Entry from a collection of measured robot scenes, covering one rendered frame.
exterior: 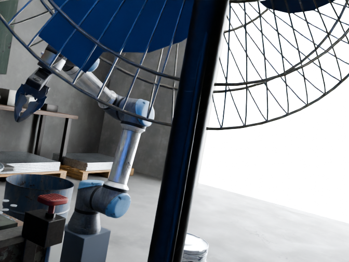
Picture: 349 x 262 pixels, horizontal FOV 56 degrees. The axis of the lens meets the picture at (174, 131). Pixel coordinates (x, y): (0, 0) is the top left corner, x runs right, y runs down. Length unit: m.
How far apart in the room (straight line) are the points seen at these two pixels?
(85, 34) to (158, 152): 5.50
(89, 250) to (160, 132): 4.39
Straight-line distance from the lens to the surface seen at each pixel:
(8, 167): 1.18
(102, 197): 1.49
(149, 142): 5.94
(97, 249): 1.65
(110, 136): 6.47
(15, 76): 5.26
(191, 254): 1.95
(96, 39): 0.37
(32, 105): 1.19
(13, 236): 1.02
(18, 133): 5.40
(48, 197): 0.95
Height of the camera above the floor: 1.02
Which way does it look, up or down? 2 degrees down
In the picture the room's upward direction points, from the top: 10 degrees clockwise
